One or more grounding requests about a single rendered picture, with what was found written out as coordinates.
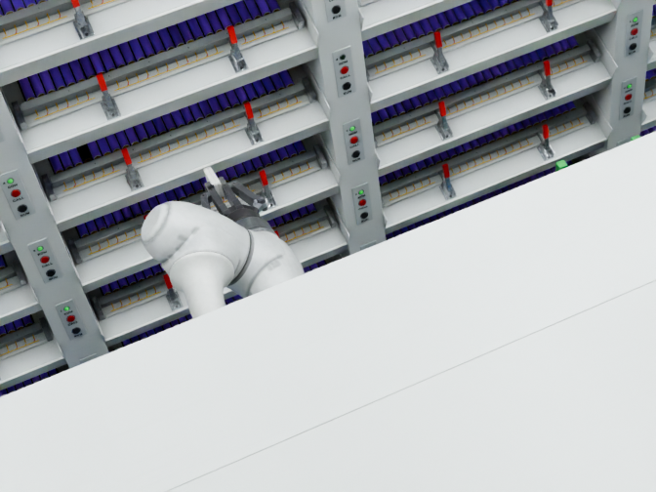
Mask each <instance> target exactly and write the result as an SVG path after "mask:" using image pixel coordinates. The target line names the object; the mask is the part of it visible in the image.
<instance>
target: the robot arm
mask: <svg viewBox="0 0 656 492"><path fill-rule="evenodd" d="M203 171H204V174H205V177H206V181H207V183H205V188H206V191H207V193H202V194H201V205H202V207H201V206H198V205H195V204H191V203H187V202H182V201H168V202H165V203H164V204H160V205H158V206H156V207H155V208H153V209H152V210H151V211H150V213H149V214H148V215H147V217H146V218H145V220H144V222H143V227H142V232H141V236H142V242H143V246H144V247H145V249H146V251H147V252H148V254H149V255H150V256H151V257H152V258H153V259H154V260H156V261H157V262H159V263H161V266H162V267H163V268H164V269H165V271H166V272H167V273H168V275H169V277H170V280H171V283H172V284H173V286H174V287H175V288H176V289H178V290H179V291H181V292H184V295H185V298H186V302H187V305H188V308H189V311H190V313H191V316H192V318H193V319H194V318H196V317H199V316H201V315H203V314H206V313H208V312H211V311H213V310H216V309H218V308H222V307H225V306H226V303H225V299H224V288H225V287H227V288H228V289H230V290H232V291H233V292H235V293H237V294H238V295H239V296H241V297H242V298H243V299H244V298H247V297H249V296H252V295H254V294H257V293H259V292H262V291H264V290H266V289H268V288H271V287H273V286H275V285H278V284H280V283H283V282H285V281H288V280H290V279H293V278H295V277H298V276H300V275H303V274H305V273H304V270H303V267H302V265H301V263H300V262H299V260H298V258H297V257H296V255H295V254H294V252H293V251H292V250H291V248H290V247H289V246H288V245H287V244H286V243H285V242H284V241H283V240H281V239H279V237H278V235H277V234H276V233H275V232H274V230H273V229H272V228H271V226H270V225H269V223H268V222H267V221H266V220H264V219H262V218H261V217H260V214H259V213H260V212H261V211H266V210H267V209H268V207H267V202H266V199H265V198H264V197H262V196H260V195H257V194H255V193H254V192H252V191H251V190H250V189H248V188H247V187H245V186H244V185H243V184H241V183H239V182H238V181H234V182H232V183H231V184H228V183H227V182H226V180H225V179H224V178H223V177H219V178H217V176H216V175H215V173H214V171H213V170H212V168H211V167H208V168H205V169H204V170H203ZM235 195H237V196H238V197H239V198H241V199H242V200H243V201H245V202H246V203H247V204H249V205H250V206H249V205H245V204H241V203H240V201H239V199H238V198H237V197H236V196H235ZM223 196H225V199H227V201H228V202H229V204H230V206H231V207H228V208H227V206H226V205H225V204H224V202H223V200H222V199H221V197H223ZM211 202H213V203H214V205H215V207H216V208H217V210H218V211H219V213H220V214H219V213H217V212H214V211H212V210H211V206H210V203H211Z"/></svg>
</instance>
